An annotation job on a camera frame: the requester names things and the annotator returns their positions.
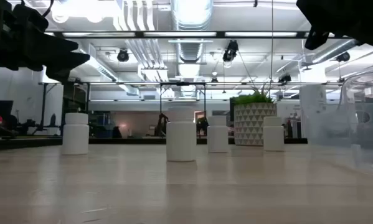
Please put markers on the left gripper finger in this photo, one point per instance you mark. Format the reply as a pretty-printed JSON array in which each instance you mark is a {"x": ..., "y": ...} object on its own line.
[
  {"x": 55, "y": 45},
  {"x": 64, "y": 65}
]

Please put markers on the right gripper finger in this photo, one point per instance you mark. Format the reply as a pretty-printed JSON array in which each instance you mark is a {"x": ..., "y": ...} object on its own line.
[
  {"x": 323, "y": 14},
  {"x": 317, "y": 39}
]

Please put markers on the dark background robot arm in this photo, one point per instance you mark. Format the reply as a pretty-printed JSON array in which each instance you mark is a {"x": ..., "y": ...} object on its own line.
[
  {"x": 162, "y": 124},
  {"x": 202, "y": 126}
]

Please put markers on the clear plastic basket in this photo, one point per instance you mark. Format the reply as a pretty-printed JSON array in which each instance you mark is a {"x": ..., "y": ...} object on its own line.
[{"x": 345, "y": 140}]

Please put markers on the black ceiling spotlight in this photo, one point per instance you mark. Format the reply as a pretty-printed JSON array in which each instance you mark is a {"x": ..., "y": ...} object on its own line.
[
  {"x": 342, "y": 56},
  {"x": 285, "y": 77},
  {"x": 123, "y": 55},
  {"x": 230, "y": 51}
]

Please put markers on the black shelf unit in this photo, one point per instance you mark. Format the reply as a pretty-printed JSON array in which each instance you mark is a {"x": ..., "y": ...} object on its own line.
[{"x": 80, "y": 93}]

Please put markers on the dark computer monitor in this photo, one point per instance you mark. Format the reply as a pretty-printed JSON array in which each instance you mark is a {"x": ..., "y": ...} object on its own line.
[{"x": 1, "y": 109}]

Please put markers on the white room pillar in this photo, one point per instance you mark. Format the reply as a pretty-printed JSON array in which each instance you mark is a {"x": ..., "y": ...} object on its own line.
[{"x": 312, "y": 102}]

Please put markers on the blue storage bins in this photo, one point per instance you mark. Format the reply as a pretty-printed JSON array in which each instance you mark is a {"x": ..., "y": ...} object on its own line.
[{"x": 103, "y": 124}]

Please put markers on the long ceiling light fixture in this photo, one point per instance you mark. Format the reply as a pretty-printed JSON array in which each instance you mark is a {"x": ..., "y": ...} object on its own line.
[{"x": 220, "y": 34}]

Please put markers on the succulent in triangle-patterned pot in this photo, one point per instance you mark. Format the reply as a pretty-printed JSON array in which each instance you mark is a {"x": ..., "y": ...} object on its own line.
[{"x": 248, "y": 124}]

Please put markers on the grey ceiling duct pipe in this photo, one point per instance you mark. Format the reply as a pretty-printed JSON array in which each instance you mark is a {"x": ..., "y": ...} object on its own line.
[{"x": 332, "y": 51}]

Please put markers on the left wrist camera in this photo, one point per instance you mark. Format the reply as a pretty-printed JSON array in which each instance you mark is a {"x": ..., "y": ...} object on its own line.
[{"x": 30, "y": 20}]

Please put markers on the white rectangular air duct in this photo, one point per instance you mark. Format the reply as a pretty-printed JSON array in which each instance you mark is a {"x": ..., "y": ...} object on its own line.
[{"x": 105, "y": 71}]

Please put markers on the long black horizontal rail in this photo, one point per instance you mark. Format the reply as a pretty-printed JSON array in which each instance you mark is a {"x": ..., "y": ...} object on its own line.
[{"x": 111, "y": 83}]

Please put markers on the black aluminium table frame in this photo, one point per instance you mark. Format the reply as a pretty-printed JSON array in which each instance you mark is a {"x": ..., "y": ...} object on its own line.
[{"x": 24, "y": 143}]

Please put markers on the silver ribbed ventilation duct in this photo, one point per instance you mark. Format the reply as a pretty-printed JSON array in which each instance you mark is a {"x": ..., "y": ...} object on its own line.
[{"x": 190, "y": 15}]

